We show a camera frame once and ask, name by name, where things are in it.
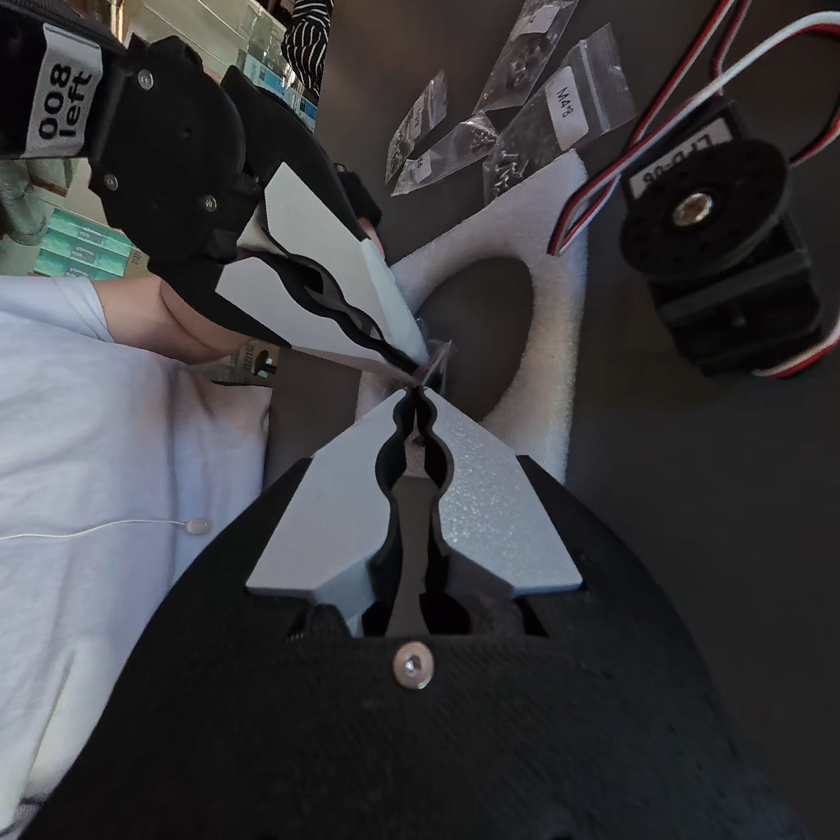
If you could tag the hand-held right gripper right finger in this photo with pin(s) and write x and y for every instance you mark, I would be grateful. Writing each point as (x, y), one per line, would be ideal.
(499, 525)

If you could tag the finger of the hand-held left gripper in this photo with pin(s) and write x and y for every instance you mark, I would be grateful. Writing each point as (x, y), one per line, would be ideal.
(289, 308)
(328, 223)

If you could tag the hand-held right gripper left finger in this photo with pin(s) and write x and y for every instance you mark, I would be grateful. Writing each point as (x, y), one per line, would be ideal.
(328, 525)

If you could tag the clear screw packet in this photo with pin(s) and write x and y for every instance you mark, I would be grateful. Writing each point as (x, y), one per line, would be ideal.
(436, 364)

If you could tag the dark grey desk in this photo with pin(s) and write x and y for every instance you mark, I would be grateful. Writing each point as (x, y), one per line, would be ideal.
(689, 525)

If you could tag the person's left hand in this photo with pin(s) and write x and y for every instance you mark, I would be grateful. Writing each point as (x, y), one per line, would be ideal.
(374, 239)

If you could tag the stack of cardboard boxes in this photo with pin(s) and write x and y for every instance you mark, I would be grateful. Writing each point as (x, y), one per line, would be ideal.
(85, 236)

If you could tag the striped black white cloth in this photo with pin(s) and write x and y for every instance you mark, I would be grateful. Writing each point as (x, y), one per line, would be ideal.
(308, 39)

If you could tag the scattered clear screw bags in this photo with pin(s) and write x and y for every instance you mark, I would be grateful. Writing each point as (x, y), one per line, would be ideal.
(564, 105)

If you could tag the white foam frame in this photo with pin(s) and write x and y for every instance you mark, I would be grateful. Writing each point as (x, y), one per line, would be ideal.
(558, 328)

